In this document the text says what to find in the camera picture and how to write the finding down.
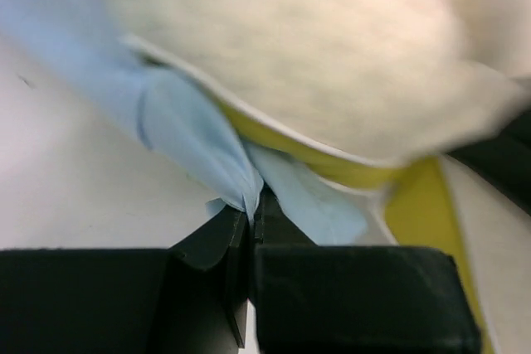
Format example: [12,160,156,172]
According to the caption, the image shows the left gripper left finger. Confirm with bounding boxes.
[1,207,248,353]

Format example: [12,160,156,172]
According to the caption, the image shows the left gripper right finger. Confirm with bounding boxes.
[250,190,481,353]

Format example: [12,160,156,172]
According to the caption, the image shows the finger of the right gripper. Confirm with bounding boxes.
[449,110,531,209]

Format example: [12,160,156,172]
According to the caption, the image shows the cream pillow yellow edge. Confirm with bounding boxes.
[106,0,530,353]

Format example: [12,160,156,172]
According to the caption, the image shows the light blue pillowcase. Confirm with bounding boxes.
[1,0,368,245]

